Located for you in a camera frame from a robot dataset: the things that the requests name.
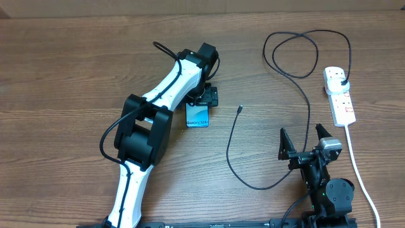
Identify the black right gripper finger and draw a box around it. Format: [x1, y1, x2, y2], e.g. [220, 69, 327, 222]
[278, 128, 297, 160]
[315, 123, 332, 140]

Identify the blue Galaxy smartphone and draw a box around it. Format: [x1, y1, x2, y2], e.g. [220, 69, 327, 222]
[185, 104, 209, 128]

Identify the black USB charging cable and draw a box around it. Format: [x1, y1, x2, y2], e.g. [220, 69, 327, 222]
[225, 29, 352, 191]

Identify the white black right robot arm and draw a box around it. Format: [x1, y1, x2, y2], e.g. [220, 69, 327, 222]
[276, 123, 357, 227]

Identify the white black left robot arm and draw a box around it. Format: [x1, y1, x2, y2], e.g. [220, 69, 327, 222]
[99, 42, 220, 227]

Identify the white charger plug adapter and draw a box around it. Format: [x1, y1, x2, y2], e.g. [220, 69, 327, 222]
[325, 78, 350, 95]

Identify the white power strip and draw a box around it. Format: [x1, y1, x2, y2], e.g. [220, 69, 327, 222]
[323, 66, 356, 127]

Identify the white power strip cord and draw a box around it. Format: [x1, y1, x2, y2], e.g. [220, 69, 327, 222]
[344, 124, 382, 228]

